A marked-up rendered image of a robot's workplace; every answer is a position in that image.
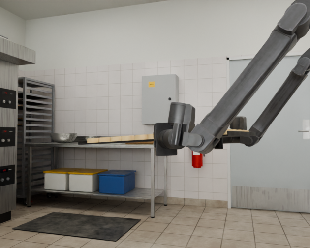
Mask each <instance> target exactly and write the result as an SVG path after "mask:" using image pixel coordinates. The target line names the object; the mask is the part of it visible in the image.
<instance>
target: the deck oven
mask: <svg viewBox="0 0 310 248"><path fill-rule="evenodd" d="M35 63H36V51H34V50H32V49H29V48H27V47H24V46H22V45H19V44H17V43H14V42H12V41H9V40H7V39H5V38H2V37H0V224H1V223H3V222H6V221H9V220H11V210H14V209H16V185H17V128H18V71H19V65H28V64H35Z"/></svg>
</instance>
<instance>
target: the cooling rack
mask: <svg viewBox="0 0 310 248"><path fill-rule="evenodd" d="M27 80H28V81H32V82H36V83H40V84H45V85H48V86H54V84H51V83H47V82H43V81H39V80H35V79H31V78H27V77H19V78H18V85H21V86H23V137H22V188H19V189H16V197H17V198H24V199H25V198H26V203H27V189H25V151H26V147H25V143H26V90H27V87H31V88H37V87H43V86H39V85H34V84H30V83H27ZM36 188H40V187H37V186H36V187H32V188H31V189H32V190H33V189H36ZM21 189H22V190H21ZM39 193H41V192H31V196H32V195H36V194H39Z"/></svg>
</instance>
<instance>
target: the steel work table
mask: <svg viewBox="0 0 310 248"><path fill-rule="evenodd" d="M78 141H85V140H84V137H83V136H77V137H76V138H75V140H74V141H72V142H70V143H58V142H51V143H28V144H25V147H28V176H27V207H31V192H46V193H54V194H55V198H58V193H60V194H75V195H88V196H103V197H117V198H131V199H146V200H151V218H154V217H155V198H156V197H157V196H158V195H160V194H161V193H162V192H164V206H167V156H164V189H155V148H154V144H87V145H78ZM32 147H55V169H58V168H59V147H86V148H151V188H136V187H135V188H134V189H133V190H131V191H129V192H127V193H125V194H108V193H99V190H97V191H94V192H78V191H69V190H66V191H62V190H48V189H44V187H40V188H36V189H33V190H32V189H31V163H32Z"/></svg>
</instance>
